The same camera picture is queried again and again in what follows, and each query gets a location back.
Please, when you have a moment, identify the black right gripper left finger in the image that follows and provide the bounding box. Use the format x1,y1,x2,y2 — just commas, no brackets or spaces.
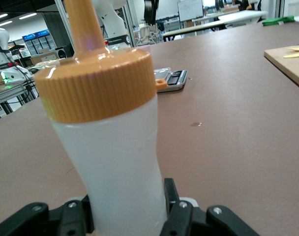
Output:
0,193,95,236

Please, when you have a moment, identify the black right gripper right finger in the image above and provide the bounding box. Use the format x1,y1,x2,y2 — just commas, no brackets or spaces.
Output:
159,178,261,236

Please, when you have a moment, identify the translucent sauce bottle orange cap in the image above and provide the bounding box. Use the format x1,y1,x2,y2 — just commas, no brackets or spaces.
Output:
33,0,168,236

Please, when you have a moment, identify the silver digital kitchen scale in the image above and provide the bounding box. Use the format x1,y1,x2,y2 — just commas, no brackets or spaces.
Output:
153,67,189,93

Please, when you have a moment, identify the background white robot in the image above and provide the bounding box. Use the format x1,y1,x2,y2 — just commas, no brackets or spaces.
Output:
0,27,30,86

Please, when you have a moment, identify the wooden cutting board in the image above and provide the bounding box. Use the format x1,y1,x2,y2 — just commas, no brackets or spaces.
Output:
263,43,299,89

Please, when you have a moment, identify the glass door display fridge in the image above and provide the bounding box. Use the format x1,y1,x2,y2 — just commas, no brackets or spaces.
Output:
22,29,53,53

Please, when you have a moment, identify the yellow plastic knife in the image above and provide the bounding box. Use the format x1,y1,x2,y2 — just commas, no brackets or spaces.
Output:
283,50,299,59

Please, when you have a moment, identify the background long table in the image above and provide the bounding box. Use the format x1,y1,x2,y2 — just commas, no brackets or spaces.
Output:
162,21,227,42

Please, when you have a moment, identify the background white table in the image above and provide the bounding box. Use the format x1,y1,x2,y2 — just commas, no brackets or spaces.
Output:
217,10,269,28

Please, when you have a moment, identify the whiteboard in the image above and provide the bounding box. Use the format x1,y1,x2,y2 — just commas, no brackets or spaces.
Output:
177,0,205,23

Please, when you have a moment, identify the green cloth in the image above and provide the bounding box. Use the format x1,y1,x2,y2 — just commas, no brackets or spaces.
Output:
262,15,296,27

